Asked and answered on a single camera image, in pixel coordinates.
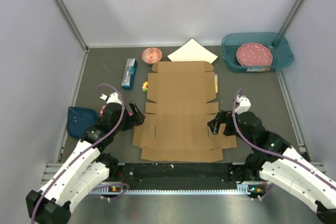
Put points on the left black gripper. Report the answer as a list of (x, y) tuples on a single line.
[(136, 119)]

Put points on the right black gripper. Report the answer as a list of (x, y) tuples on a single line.
[(222, 116)]

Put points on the brown cardboard box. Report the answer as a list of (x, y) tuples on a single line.
[(181, 101)]

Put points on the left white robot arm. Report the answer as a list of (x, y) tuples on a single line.
[(85, 168)]

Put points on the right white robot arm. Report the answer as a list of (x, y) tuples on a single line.
[(273, 159)]

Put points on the blue toothpaste box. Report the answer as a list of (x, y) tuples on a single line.
[(129, 74)]

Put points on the rainbow flower plush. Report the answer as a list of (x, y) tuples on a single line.
[(145, 87)]

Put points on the pink flower plush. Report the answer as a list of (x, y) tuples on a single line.
[(102, 110)]

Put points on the dark blue leaf dish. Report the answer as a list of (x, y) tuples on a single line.
[(79, 119)]

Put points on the red patterned bowl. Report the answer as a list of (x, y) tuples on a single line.
[(151, 55)]

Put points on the white square plate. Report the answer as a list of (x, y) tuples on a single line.
[(192, 51)]

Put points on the pink polka dot plate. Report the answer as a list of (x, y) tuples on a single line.
[(254, 55)]

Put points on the teal plastic bin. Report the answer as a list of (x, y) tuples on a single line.
[(277, 44)]

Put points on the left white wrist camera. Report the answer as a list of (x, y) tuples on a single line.
[(114, 97)]

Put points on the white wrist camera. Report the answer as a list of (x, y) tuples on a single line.
[(114, 97), (241, 105)]

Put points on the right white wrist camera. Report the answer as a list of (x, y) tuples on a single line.
[(241, 105)]

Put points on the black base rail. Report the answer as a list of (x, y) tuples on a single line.
[(180, 176)]

